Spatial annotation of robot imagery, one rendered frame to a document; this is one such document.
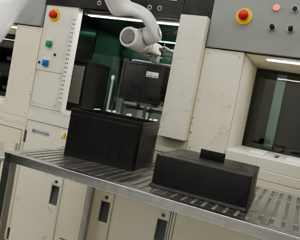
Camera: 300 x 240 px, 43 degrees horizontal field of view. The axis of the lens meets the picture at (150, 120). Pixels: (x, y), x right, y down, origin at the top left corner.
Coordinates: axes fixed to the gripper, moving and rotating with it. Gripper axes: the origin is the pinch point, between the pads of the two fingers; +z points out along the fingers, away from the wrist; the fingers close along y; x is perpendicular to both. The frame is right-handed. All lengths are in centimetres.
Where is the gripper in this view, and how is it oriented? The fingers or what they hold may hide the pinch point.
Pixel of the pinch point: (156, 51)
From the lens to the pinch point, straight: 184.8
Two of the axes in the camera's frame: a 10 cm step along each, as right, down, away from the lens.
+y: 9.0, 2.0, -3.8
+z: 3.9, 0.3, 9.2
